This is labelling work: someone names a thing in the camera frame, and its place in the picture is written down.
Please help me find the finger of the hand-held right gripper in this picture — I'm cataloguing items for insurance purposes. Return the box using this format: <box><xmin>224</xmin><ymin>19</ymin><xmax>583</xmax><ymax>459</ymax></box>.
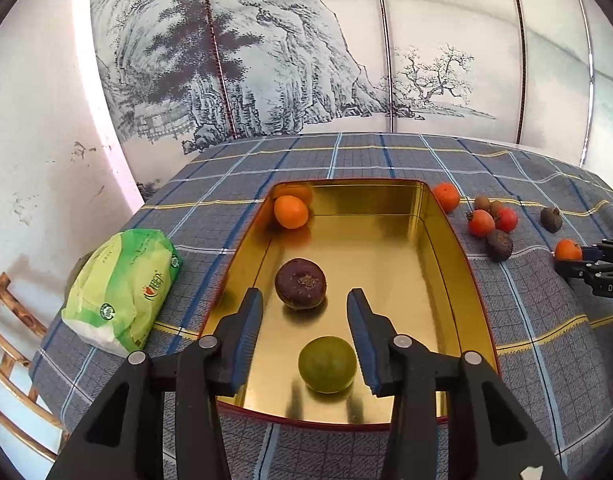
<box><xmin>555</xmin><ymin>259</ymin><xmax>613</xmax><ymax>301</ymax></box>
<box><xmin>581</xmin><ymin>237</ymin><xmax>613</xmax><ymax>264</ymax></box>

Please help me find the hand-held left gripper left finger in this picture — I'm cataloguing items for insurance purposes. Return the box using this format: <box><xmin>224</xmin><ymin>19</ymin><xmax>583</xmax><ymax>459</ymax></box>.
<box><xmin>46</xmin><ymin>287</ymin><xmax>264</xmax><ymax>480</ymax></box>

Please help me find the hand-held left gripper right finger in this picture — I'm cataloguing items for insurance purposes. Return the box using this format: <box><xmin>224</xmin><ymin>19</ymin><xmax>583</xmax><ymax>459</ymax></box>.
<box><xmin>347</xmin><ymin>287</ymin><xmax>570</xmax><ymax>480</ymax></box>

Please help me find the large mandarin orange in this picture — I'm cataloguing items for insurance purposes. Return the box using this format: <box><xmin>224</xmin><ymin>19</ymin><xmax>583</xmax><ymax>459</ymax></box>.
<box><xmin>555</xmin><ymin>238</ymin><xmax>583</xmax><ymax>262</ymax></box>

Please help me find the gold metal tin tray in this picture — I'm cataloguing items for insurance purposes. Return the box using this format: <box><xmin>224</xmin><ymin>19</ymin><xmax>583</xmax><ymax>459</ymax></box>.
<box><xmin>199</xmin><ymin>178</ymin><xmax>501</xmax><ymax>431</ymax></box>

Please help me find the red tomato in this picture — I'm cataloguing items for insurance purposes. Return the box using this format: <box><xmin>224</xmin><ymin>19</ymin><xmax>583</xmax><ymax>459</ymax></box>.
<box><xmin>467</xmin><ymin>209</ymin><xmax>496</xmax><ymax>238</ymax></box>
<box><xmin>495</xmin><ymin>207</ymin><xmax>519</xmax><ymax>234</ymax></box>

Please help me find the wrinkled dark passion fruit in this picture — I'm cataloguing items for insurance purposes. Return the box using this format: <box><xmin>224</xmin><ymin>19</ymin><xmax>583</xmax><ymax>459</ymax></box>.
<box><xmin>487</xmin><ymin>230</ymin><xmax>515</xmax><ymax>262</ymax></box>
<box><xmin>540</xmin><ymin>206</ymin><xmax>564</xmax><ymax>234</ymax></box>

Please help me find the small orange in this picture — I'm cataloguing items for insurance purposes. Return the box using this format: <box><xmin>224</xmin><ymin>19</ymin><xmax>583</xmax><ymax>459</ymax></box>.
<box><xmin>432</xmin><ymin>183</ymin><xmax>461</xmax><ymax>214</ymax></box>
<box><xmin>273</xmin><ymin>195</ymin><xmax>310</xmax><ymax>230</ymax></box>

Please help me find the green citrus fruit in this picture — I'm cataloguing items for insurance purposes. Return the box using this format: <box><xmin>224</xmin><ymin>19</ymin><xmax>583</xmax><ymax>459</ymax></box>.
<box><xmin>298</xmin><ymin>336</ymin><xmax>358</xmax><ymax>394</ymax></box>

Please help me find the purple passion fruit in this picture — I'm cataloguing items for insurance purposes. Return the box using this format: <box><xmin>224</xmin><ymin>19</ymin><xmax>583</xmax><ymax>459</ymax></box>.
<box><xmin>274</xmin><ymin>258</ymin><xmax>328</xmax><ymax>310</ymax></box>

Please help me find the green tissue pack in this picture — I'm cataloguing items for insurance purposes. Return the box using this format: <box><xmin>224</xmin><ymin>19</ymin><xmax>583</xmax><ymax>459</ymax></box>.
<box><xmin>61</xmin><ymin>229</ymin><xmax>183</xmax><ymax>358</ymax></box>

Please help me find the wooden chair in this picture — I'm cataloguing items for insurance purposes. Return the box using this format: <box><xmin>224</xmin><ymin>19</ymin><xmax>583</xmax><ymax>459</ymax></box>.
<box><xmin>0</xmin><ymin>272</ymin><xmax>71</xmax><ymax>462</ymax></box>

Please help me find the landscape painted folding screen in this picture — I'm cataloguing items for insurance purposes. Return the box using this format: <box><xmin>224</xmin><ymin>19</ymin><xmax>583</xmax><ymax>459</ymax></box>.
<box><xmin>89</xmin><ymin>0</ymin><xmax>613</xmax><ymax>202</ymax></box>

